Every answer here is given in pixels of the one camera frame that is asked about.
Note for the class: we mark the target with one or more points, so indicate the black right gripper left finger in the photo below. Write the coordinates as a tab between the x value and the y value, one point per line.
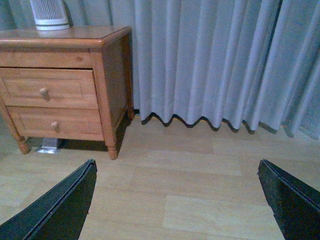
60	213

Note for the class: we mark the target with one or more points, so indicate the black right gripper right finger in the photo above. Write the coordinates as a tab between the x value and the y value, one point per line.
295	204

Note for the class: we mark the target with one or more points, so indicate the wooden drawer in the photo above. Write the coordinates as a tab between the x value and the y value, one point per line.
51	88
61	123

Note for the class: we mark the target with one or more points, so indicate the white power strip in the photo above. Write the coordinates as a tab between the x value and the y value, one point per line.
49	146

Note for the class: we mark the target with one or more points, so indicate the wooden nightstand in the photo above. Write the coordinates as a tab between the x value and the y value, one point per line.
105	50

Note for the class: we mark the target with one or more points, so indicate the grey curtain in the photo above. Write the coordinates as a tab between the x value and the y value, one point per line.
254	62

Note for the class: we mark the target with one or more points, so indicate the white ribbed air purifier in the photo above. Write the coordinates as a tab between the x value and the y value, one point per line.
49	15

